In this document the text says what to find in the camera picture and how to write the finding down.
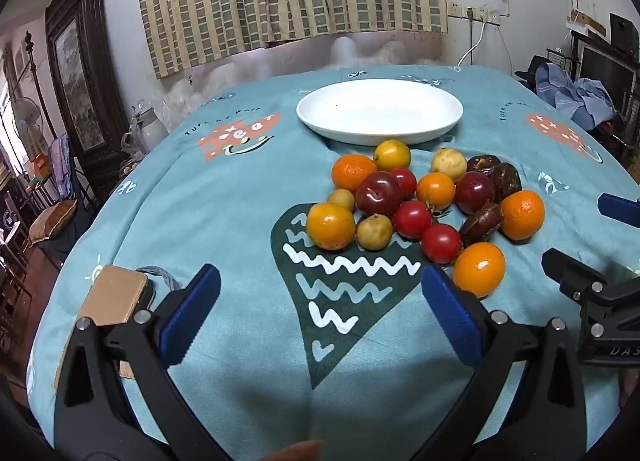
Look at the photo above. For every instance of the white oval plate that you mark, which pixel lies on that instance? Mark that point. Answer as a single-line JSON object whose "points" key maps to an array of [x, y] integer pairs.
{"points": [[380, 111]]}

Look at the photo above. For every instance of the purple hanging garment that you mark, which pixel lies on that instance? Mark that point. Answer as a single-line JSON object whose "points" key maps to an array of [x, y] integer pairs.
{"points": [[62, 166]]}

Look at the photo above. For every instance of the black hat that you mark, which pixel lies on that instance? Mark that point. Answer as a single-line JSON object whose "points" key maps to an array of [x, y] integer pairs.
{"points": [[532, 72]]}

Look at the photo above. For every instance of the flat cardboard box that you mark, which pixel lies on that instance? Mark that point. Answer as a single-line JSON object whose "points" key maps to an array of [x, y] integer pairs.
{"points": [[590, 23]]}

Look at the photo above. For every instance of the white kettle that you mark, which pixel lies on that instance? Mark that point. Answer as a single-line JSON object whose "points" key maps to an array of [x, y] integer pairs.
{"points": [[150, 128]]}

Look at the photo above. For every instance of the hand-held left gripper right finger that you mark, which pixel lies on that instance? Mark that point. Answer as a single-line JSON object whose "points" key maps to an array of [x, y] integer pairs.
{"points": [[450, 316]]}

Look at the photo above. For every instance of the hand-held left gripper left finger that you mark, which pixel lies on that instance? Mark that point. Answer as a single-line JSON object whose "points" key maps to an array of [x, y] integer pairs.
{"points": [[195, 311]]}

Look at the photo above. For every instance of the small glossy orange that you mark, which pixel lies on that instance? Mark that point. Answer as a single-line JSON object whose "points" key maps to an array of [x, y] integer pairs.
{"points": [[479, 269], [330, 226]]}

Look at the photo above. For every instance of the gold smartphone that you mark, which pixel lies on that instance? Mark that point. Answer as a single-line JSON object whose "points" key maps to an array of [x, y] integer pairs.
{"points": [[112, 293]]}

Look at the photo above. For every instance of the white wall socket strip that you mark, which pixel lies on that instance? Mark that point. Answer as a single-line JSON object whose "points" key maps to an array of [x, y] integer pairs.
{"points": [[480, 13]]}

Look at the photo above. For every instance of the black television screen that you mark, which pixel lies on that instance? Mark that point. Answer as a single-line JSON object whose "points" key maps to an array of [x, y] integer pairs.
{"points": [[605, 71]]}

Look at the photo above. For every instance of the white standing fan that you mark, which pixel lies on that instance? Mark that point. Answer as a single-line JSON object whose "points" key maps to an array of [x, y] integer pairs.
{"points": [[27, 116]]}

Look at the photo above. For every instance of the greenish yellow mandarin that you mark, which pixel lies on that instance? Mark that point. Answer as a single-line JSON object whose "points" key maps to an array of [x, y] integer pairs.
{"points": [[392, 155]]}

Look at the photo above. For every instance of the pile of blue clothes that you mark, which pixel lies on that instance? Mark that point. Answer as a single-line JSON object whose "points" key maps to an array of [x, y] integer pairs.
{"points": [[570, 96]]}

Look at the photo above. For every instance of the red cherry tomato with stem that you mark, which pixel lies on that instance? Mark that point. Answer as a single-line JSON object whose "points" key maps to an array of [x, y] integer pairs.
{"points": [[413, 219]]}

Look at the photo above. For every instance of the black speaker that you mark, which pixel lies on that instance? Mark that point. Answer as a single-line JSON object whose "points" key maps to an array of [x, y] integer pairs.
{"points": [[622, 31]]}

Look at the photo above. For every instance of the dark wooden coat stand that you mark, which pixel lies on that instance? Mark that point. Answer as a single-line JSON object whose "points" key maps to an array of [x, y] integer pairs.
{"points": [[29, 43]]}

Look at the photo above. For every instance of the orange mandarin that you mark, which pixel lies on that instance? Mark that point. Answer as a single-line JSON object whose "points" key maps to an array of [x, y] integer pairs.
{"points": [[353, 172], [522, 215]]}

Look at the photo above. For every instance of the large pale yellow longan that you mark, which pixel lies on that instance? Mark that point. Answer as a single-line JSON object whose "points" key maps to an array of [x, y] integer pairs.
{"points": [[449, 163]]}

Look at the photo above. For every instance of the small pale yellow longan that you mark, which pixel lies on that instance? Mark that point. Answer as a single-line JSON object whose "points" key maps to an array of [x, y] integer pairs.
{"points": [[342, 199]]}

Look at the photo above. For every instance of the dark framed painting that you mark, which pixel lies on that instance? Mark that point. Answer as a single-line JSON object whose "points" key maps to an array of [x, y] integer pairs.
{"points": [[80, 76]]}

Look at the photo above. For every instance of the dark purple tomato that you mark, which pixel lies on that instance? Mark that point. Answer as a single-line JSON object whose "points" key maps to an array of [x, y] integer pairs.
{"points": [[481, 224]]}

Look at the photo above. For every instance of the yellow-orange tomato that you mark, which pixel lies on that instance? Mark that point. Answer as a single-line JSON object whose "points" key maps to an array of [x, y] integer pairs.
{"points": [[435, 190]]}

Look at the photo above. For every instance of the blue printed tablecloth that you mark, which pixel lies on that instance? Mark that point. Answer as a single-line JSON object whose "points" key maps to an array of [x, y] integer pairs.
{"points": [[225, 221]]}

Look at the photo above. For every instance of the brown chair cushion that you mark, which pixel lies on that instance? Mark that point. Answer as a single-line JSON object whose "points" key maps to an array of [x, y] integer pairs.
{"points": [[52, 221]]}

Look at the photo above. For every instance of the person's left hand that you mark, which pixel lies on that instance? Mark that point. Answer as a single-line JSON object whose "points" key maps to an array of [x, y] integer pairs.
{"points": [[292, 452]]}

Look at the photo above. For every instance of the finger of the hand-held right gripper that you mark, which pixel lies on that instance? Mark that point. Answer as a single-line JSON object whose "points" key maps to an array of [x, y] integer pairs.
{"points": [[620, 211], [565, 266]]}

